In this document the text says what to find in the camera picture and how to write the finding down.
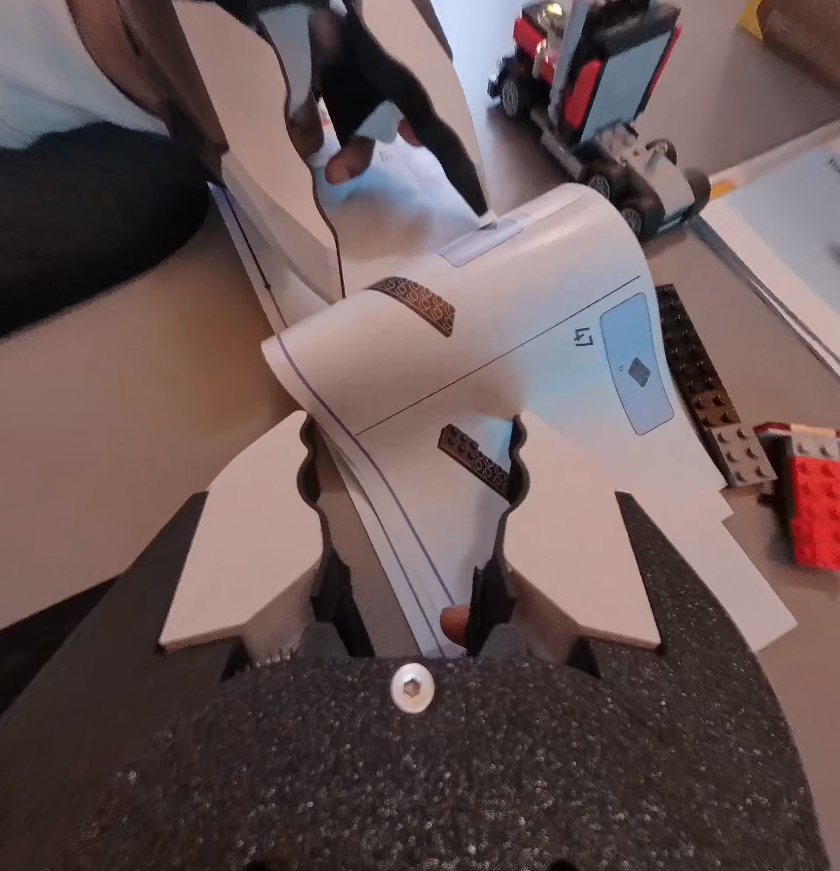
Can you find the person's left hand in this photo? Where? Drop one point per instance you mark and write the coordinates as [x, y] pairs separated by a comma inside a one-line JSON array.
[[348, 160]]

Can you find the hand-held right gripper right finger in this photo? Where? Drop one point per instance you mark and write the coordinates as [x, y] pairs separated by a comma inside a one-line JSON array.
[[576, 558]]

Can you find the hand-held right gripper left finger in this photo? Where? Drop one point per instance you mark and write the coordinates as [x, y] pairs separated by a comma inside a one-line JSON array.
[[249, 558]]

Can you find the grey red lego assembly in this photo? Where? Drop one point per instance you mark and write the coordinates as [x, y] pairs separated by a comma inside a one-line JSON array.
[[821, 510]]

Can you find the long black lego plate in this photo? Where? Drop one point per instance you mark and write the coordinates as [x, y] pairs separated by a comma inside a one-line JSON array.
[[692, 360]]

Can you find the car cover instruction booklet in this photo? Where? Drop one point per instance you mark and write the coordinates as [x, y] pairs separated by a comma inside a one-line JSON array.
[[787, 224]]

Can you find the black red lego truck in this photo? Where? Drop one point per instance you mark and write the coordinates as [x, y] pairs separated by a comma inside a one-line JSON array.
[[597, 88]]

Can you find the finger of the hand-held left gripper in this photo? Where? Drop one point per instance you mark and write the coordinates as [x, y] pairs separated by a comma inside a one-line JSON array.
[[426, 61], [256, 136]]

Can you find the open lego instruction booklet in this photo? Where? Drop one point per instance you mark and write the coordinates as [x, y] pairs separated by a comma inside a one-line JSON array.
[[529, 286]]

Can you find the person's left forearm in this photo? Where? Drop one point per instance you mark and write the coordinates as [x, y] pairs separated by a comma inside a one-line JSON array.
[[38, 68]]

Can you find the black quilted wrist pad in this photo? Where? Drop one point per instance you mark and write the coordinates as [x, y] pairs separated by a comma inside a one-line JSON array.
[[86, 224]]

